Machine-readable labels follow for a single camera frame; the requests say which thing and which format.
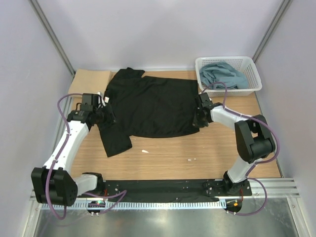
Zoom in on blue t shirt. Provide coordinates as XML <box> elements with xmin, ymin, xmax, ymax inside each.
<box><xmin>199</xmin><ymin>62</ymin><xmax>249</xmax><ymax>90</ymax></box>

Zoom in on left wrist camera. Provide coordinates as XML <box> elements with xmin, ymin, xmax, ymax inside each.
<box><xmin>80</xmin><ymin>93</ymin><xmax>107</xmax><ymax>111</ymax></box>

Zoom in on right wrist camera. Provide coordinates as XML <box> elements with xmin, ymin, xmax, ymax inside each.
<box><xmin>196</xmin><ymin>93</ymin><xmax>213</xmax><ymax>109</ymax></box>

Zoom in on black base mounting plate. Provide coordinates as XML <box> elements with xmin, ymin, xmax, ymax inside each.
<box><xmin>89</xmin><ymin>179</ymin><xmax>252</xmax><ymax>203</ymax></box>

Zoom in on aluminium frame rail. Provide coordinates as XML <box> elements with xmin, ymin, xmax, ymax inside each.
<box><xmin>29</xmin><ymin>177</ymin><xmax>301</xmax><ymax>201</ymax></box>

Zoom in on white plastic basket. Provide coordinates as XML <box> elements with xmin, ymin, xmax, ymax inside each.
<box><xmin>195</xmin><ymin>56</ymin><xmax>262</xmax><ymax>97</ymax></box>

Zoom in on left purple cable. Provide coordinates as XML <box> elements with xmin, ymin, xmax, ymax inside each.
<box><xmin>45</xmin><ymin>92</ymin><xmax>128</xmax><ymax>220</ymax></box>

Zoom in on purple cable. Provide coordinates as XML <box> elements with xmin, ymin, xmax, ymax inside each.
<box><xmin>45</xmin><ymin>92</ymin><xmax>128</xmax><ymax>220</ymax></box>
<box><xmin>201</xmin><ymin>82</ymin><xmax>281</xmax><ymax>217</ymax></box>

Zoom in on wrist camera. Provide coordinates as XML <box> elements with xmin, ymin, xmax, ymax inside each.
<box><xmin>196</xmin><ymin>93</ymin><xmax>213</xmax><ymax>109</ymax></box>
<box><xmin>80</xmin><ymin>93</ymin><xmax>107</xmax><ymax>111</ymax></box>

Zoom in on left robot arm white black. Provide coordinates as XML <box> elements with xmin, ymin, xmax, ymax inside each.
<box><xmin>31</xmin><ymin>107</ymin><xmax>116</xmax><ymax>208</ymax></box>

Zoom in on folded beige t shirt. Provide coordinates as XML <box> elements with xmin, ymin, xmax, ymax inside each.
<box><xmin>68</xmin><ymin>69</ymin><xmax>112</xmax><ymax>94</ymax></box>

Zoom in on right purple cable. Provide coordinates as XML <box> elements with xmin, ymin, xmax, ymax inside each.
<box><xmin>201</xmin><ymin>82</ymin><xmax>281</xmax><ymax>217</ymax></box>

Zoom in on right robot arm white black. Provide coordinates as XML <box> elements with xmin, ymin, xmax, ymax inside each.
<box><xmin>193</xmin><ymin>93</ymin><xmax>276</xmax><ymax>196</ymax></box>

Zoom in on white slotted cable duct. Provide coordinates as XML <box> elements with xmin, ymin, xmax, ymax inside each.
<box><xmin>40</xmin><ymin>200</ymin><xmax>227</xmax><ymax>210</ymax></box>

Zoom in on black t shirt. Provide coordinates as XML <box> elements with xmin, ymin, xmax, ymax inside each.
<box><xmin>98</xmin><ymin>68</ymin><xmax>199</xmax><ymax>157</ymax></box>

